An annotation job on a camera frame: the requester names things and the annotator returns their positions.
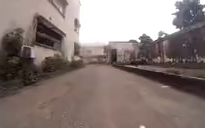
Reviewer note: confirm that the tall dark tree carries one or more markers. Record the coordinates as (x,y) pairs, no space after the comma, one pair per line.
(189,13)

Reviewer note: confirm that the small dark tree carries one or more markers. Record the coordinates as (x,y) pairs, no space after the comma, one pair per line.
(145,42)

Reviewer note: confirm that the raised concrete kerb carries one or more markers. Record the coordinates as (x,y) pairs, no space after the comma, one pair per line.
(176,77)

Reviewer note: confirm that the white box unit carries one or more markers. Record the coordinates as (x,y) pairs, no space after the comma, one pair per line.
(27,51)

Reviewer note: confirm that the white building with dark doorway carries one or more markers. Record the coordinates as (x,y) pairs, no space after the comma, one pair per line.
(123,50)

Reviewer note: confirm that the brown dirt road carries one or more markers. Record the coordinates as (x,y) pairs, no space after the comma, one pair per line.
(100,96)

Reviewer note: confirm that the low white building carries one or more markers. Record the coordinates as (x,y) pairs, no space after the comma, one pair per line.
(91,50)

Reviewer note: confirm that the dark brick building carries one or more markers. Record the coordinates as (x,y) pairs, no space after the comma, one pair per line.
(190,43)

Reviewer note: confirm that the row of bushes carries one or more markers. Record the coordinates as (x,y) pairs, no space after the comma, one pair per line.
(55,63)

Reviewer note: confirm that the robot's own part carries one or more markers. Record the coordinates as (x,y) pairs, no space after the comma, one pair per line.
(142,126)

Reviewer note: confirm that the beige building with windows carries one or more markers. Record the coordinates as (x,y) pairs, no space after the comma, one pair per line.
(16,16)

